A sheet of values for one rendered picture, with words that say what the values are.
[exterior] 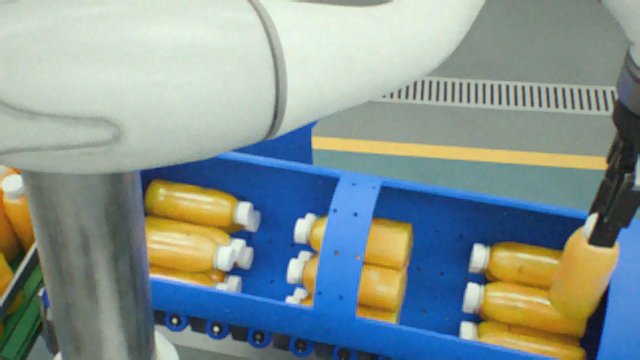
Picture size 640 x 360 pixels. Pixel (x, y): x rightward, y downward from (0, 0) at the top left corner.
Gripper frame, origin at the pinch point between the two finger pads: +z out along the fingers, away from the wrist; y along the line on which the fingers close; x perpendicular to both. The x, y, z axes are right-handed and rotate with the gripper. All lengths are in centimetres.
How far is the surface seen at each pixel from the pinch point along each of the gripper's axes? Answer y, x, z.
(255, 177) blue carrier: 18, 54, 28
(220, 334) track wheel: -7, 54, 41
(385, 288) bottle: -2.2, 26.5, 23.9
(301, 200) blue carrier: 18, 45, 32
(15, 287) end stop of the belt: -6, 92, 40
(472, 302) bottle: 2.6, 12.9, 30.5
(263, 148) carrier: 37, 59, 42
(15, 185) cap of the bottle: 8, 95, 29
